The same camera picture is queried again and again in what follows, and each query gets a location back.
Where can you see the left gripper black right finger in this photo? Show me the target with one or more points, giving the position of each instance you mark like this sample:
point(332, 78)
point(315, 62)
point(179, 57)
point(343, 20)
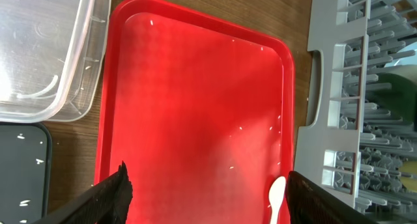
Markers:
point(309, 203)

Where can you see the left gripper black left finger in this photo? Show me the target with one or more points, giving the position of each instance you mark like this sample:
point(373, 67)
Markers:
point(105, 203)

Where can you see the white plastic spoon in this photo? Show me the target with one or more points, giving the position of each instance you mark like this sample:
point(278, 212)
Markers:
point(275, 197)

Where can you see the yellow plastic cup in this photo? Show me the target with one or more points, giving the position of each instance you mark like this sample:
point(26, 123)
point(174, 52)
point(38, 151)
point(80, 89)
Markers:
point(408, 175)

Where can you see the green bowl with rice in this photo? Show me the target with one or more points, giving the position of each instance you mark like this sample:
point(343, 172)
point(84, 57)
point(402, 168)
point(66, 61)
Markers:
point(395, 90)

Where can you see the light blue plate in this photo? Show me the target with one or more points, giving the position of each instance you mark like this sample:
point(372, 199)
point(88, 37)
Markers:
point(405, 56)

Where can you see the grey dishwasher rack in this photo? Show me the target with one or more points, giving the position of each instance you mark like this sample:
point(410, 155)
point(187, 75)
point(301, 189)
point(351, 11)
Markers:
point(351, 146)

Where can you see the black waste bin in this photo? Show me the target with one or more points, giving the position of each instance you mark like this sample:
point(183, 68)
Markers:
point(26, 152)

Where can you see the red plastic tray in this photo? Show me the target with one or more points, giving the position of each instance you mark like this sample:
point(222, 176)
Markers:
point(201, 112)

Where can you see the clear plastic bin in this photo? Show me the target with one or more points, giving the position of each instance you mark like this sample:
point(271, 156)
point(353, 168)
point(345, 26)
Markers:
point(51, 58)

